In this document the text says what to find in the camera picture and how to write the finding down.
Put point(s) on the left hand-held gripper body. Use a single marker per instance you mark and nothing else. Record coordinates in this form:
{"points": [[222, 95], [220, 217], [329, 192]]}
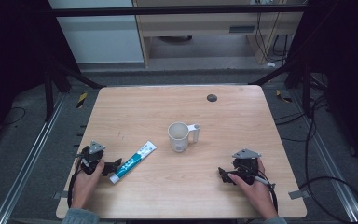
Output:
{"points": [[90, 155]]}

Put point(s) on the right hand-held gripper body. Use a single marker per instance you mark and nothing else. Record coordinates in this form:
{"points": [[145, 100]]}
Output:
{"points": [[245, 163]]}

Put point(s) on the teal and white toothpaste tube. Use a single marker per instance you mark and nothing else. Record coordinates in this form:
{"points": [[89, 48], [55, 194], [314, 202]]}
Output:
{"points": [[133, 161]]}

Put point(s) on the person's left hand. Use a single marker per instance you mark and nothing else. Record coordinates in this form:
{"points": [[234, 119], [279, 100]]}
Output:
{"points": [[85, 185]]}

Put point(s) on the person's right hand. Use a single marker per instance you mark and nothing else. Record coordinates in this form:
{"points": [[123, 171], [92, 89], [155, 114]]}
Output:
{"points": [[256, 193]]}

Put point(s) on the yellow black tape piece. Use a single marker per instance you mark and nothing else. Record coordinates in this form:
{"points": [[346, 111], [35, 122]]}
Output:
{"points": [[283, 96], [81, 100]]}

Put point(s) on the black metal stand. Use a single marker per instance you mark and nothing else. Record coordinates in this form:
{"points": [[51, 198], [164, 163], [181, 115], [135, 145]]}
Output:
{"points": [[51, 84], [304, 81]]}

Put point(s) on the white cabinet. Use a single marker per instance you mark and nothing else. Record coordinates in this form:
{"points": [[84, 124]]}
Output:
{"points": [[101, 34]]}

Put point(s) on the light wooden desk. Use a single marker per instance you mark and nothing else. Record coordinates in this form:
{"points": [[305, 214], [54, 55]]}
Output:
{"points": [[199, 23]]}

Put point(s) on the grey metal table bracket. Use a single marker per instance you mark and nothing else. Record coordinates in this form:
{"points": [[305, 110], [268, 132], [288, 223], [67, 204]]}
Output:
{"points": [[299, 194], [60, 195]]}

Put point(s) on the aluminium floor rail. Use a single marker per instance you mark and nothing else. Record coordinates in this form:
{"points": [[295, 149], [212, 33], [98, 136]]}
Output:
{"points": [[28, 155], [329, 161]]}

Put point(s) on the black horizontal frame bar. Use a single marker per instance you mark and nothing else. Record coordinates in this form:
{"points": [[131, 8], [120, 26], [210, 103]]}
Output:
{"points": [[167, 11]]}

